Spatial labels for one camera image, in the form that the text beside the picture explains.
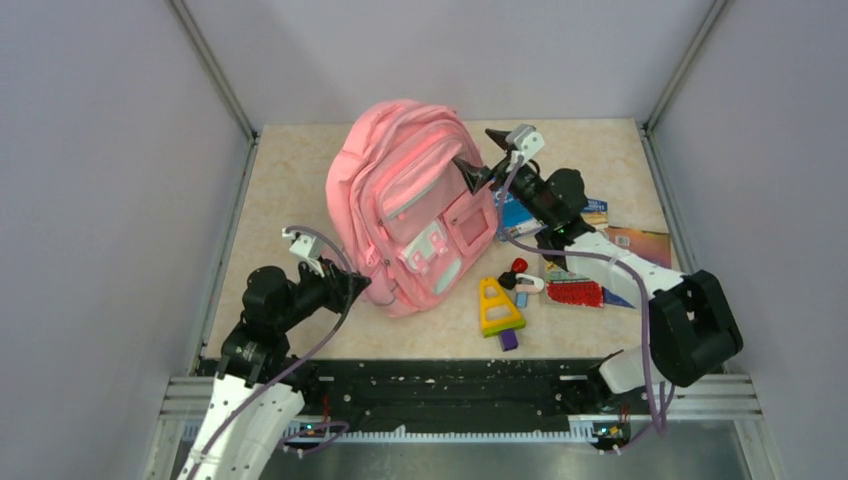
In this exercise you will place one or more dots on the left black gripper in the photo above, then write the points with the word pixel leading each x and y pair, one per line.
pixel 335 282

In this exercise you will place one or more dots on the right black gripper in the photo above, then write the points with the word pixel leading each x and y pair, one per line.
pixel 475 176

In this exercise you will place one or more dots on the blue card game box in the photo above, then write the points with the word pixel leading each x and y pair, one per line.
pixel 515 219

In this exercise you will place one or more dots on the pink student backpack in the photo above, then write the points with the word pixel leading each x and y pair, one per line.
pixel 401 207

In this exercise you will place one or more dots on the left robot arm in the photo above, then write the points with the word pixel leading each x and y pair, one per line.
pixel 259 387

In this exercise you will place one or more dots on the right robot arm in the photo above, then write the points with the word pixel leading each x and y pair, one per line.
pixel 687 325

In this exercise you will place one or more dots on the blue story book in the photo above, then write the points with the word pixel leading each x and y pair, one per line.
pixel 596 214

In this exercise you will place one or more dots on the red black stamp toy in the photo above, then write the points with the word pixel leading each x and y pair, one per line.
pixel 508 279

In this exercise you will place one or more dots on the yellow green purple block toy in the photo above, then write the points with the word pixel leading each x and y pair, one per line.
pixel 499 317

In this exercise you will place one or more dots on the red keyboard booklet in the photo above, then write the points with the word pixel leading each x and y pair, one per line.
pixel 565 288

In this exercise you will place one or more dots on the colourful thin book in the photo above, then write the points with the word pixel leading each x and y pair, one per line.
pixel 655 247

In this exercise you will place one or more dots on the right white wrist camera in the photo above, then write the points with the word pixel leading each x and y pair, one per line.
pixel 524 142

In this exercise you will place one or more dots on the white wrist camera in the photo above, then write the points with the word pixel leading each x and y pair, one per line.
pixel 307 247
pixel 524 142

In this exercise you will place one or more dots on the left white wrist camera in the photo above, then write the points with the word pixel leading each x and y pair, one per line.
pixel 307 247

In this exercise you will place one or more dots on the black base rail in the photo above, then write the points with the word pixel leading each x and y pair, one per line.
pixel 454 396

